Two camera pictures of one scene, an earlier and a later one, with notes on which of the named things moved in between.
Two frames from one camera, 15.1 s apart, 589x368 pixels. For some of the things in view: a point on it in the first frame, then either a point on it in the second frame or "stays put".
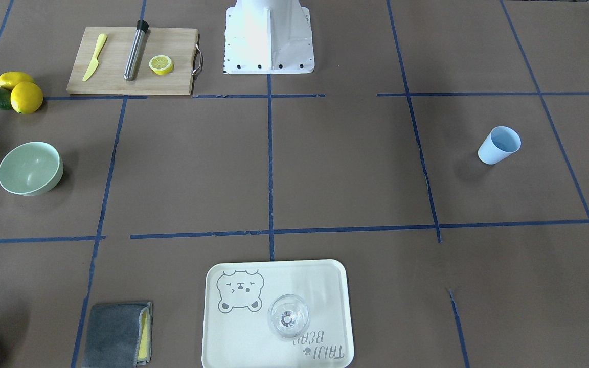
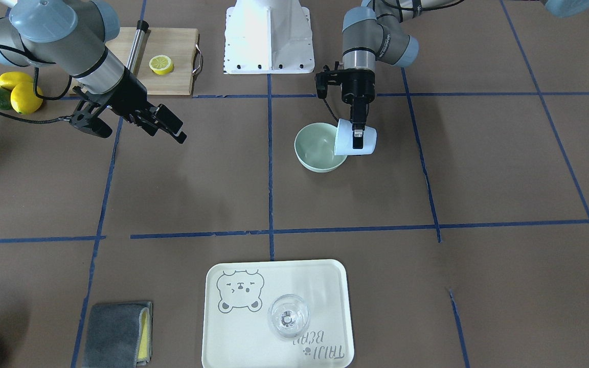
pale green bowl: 30,168 → 314,147
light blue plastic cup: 501,142 → 343,142
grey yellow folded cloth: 118,335 stays put
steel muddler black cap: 131,67 stays put
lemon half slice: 161,65 stays put
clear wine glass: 288,317 stays put
